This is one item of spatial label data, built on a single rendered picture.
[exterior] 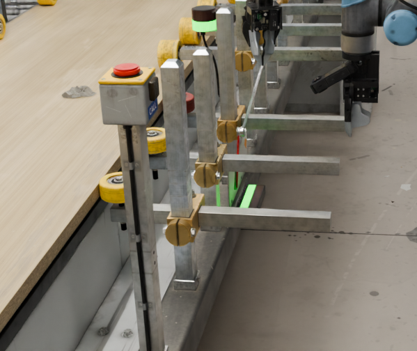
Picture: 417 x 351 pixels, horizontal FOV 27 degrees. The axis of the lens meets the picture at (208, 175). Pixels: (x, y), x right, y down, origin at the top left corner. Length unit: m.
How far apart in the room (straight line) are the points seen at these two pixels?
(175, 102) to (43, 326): 0.46
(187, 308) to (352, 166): 2.43
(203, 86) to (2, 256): 0.58
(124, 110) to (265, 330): 1.66
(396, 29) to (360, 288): 1.40
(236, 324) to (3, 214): 1.38
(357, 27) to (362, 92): 0.16
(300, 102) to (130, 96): 3.41
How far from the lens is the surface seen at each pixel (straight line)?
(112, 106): 1.30
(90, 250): 1.79
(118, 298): 1.89
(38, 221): 1.62
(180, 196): 1.64
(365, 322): 2.90
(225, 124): 2.08
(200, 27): 2.04
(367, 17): 2.02
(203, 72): 1.81
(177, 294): 1.72
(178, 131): 1.59
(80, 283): 1.75
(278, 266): 3.21
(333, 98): 4.64
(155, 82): 1.30
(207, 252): 1.86
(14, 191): 1.75
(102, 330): 1.77
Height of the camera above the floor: 1.60
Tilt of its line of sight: 24 degrees down
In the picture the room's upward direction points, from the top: 3 degrees counter-clockwise
